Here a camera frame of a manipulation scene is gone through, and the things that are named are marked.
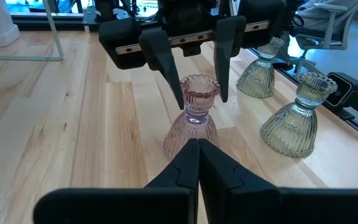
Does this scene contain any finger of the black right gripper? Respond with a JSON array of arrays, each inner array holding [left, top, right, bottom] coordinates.
[[213, 15, 247, 103], [138, 27, 185, 110]]

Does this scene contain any pink ribbed glass candle holder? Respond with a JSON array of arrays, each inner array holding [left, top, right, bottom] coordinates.
[[163, 73, 222, 160]]

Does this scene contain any grey white office chair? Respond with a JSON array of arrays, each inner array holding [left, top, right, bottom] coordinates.
[[287, 0, 358, 78]]

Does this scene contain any green ribbed glass candle holder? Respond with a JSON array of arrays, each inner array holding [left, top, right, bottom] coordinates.
[[260, 72, 339, 159], [236, 36, 285, 99]]

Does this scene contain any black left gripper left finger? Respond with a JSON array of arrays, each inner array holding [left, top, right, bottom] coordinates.
[[144, 138, 200, 224]]

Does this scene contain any black table-level camera box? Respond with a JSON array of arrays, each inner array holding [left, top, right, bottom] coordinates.
[[323, 72, 358, 110]]

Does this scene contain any mint green perforated metal shelf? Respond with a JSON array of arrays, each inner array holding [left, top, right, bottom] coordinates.
[[0, 0, 65, 62]]

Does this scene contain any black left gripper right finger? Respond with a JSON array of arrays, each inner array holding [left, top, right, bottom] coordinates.
[[198, 139, 279, 224]]

